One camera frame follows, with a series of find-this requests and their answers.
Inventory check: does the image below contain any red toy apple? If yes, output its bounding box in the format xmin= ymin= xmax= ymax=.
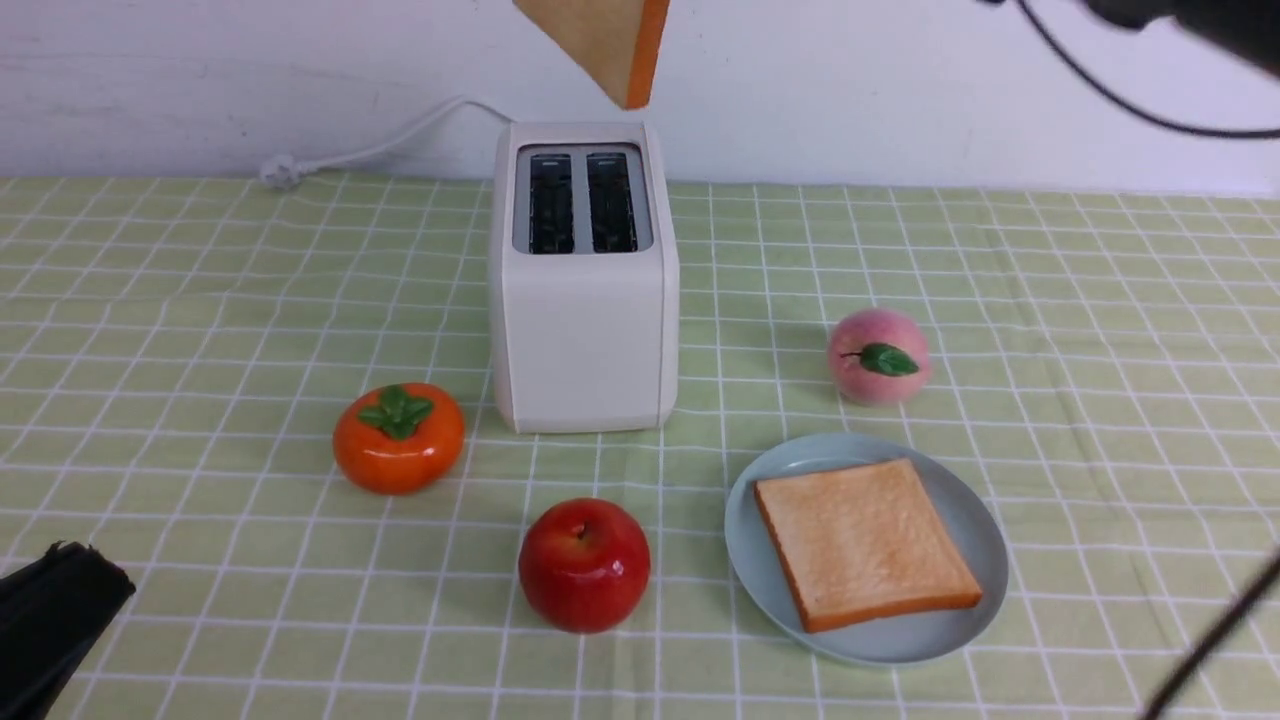
xmin=517 ymin=497 xmax=652 ymax=634

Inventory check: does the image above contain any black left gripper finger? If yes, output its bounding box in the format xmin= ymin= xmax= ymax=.
xmin=1 ymin=542 xmax=136 ymax=719

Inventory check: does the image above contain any white toaster power cord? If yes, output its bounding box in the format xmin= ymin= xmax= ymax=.
xmin=259 ymin=95 xmax=515 ymax=191

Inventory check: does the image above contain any toasted bread slice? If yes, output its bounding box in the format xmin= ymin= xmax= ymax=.
xmin=754 ymin=457 xmax=984 ymax=634
xmin=515 ymin=0 xmax=669 ymax=111

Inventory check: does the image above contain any white two-slot toaster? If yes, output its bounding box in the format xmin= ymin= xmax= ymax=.
xmin=488 ymin=122 xmax=680 ymax=434

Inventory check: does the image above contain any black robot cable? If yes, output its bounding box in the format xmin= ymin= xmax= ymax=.
xmin=975 ymin=0 xmax=1280 ymax=140

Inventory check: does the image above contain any pink toy peach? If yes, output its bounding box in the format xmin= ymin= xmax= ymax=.
xmin=827 ymin=307 xmax=932 ymax=407

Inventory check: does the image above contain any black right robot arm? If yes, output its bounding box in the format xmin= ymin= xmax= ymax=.
xmin=1085 ymin=1 xmax=1279 ymax=77

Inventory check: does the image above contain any light blue round plate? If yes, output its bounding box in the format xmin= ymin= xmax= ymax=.
xmin=724 ymin=433 xmax=1010 ymax=667

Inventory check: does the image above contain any orange toy persimmon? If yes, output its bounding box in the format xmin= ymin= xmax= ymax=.
xmin=332 ymin=383 xmax=467 ymax=496

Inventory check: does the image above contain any green checked tablecloth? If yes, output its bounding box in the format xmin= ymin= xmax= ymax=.
xmin=1 ymin=176 xmax=1279 ymax=719

